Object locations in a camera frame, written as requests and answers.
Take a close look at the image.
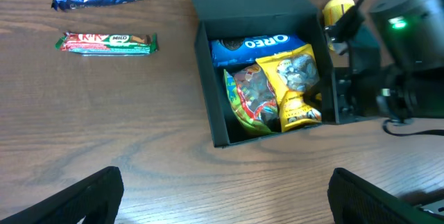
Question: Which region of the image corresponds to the yellow Hacks candy bag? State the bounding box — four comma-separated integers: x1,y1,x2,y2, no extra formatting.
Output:
256,44,322,132

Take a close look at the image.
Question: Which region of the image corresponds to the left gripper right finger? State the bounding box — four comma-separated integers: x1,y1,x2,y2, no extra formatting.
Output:
327,168,443,224

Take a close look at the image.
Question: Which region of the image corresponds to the blue Oreo cookie pack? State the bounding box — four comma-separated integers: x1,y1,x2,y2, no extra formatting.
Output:
210,35,306,67

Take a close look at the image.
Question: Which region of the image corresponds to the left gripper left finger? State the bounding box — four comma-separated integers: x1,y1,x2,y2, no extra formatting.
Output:
1,166,124,224

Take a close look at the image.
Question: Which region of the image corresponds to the yellow Mentos gum bottle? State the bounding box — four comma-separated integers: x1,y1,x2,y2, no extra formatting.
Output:
322,0,355,55

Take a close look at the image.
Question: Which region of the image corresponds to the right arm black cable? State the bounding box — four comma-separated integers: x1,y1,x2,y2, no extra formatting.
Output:
355,0,444,137

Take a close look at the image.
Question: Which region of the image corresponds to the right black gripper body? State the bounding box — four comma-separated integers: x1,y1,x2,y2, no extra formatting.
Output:
324,6,386,124

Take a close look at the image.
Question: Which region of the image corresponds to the dark green open gift box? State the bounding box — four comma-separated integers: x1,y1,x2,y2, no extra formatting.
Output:
192,0,333,148

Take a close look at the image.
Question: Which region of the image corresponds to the green Haribo gummy bag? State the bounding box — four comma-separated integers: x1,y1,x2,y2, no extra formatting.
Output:
223,64,279,135

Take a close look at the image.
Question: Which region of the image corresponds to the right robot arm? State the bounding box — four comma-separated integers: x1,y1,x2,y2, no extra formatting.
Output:
325,0,443,121

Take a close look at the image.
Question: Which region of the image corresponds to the red green KitKat Milo bar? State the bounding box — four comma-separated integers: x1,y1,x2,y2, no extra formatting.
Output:
55,33,158,56

